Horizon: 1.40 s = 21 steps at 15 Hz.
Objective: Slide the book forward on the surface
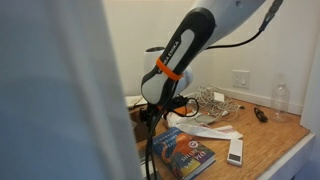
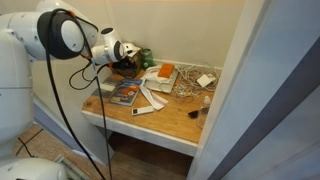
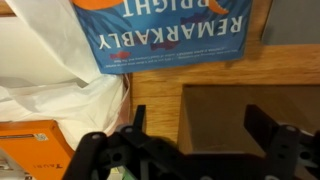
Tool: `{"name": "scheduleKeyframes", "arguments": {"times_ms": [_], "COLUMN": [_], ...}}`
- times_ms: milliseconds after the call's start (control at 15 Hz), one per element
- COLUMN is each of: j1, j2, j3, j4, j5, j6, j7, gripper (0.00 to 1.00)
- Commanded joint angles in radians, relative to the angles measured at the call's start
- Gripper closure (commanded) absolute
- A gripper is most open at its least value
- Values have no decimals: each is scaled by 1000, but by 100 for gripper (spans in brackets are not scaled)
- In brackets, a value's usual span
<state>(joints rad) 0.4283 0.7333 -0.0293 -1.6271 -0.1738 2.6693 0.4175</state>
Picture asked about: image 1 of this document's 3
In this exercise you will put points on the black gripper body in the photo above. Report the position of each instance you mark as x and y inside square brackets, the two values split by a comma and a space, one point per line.
[149, 115]

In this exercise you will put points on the colourful blue hardcover book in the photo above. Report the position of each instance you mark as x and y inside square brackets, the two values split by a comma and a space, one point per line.
[183, 153]

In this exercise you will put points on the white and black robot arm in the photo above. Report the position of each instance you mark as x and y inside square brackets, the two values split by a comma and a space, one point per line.
[186, 40]

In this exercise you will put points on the brown cardboard box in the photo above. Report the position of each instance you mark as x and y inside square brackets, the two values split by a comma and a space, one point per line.
[140, 133]

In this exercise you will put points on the white paper envelope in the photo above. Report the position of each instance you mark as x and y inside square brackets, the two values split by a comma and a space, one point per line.
[133, 100]

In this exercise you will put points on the grey and white booklet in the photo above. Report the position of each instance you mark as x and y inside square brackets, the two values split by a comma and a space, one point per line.
[142, 163]

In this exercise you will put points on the flat grey tablet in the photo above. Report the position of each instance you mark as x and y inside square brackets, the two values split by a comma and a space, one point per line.
[205, 119]

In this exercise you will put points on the white power adapter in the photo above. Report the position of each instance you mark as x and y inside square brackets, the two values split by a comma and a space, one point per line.
[218, 97]

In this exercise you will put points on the small black plug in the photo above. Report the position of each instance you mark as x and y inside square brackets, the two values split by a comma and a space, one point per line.
[241, 107]

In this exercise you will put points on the white blurred curtain panel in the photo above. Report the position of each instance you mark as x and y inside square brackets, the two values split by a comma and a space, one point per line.
[56, 100]

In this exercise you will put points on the white remote control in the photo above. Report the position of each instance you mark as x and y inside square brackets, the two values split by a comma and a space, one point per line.
[235, 151]

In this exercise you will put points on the black elongated gadget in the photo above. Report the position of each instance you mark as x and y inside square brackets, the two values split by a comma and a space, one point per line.
[260, 114]

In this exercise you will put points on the clear plastic bottle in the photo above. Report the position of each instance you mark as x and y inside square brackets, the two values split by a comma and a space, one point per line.
[279, 100]

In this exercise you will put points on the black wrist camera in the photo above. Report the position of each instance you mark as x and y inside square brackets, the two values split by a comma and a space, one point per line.
[176, 101]

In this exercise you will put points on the white wall outlet plate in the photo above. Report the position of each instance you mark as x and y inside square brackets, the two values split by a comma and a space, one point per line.
[241, 78]

